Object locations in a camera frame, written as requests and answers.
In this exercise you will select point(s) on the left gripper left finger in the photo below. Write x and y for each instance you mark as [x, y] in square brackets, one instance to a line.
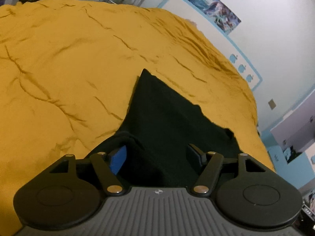
[107, 167]

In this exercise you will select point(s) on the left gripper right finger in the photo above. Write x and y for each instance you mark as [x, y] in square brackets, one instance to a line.
[211, 162]

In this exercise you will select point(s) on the black garment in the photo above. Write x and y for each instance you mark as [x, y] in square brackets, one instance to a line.
[157, 130]

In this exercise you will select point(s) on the mustard yellow bed cover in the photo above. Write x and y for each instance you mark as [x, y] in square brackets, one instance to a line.
[68, 69]

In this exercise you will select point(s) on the white blue toy chest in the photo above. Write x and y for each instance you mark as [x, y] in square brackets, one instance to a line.
[293, 155]

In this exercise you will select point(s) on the white blue headboard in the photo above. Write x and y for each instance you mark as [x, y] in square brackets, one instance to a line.
[222, 42]

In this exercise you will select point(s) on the beige wall switch plate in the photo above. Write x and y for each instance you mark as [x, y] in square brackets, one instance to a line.
[272, 104]

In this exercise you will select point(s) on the anime wall poster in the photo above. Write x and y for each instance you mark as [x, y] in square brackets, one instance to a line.
[217, 12]

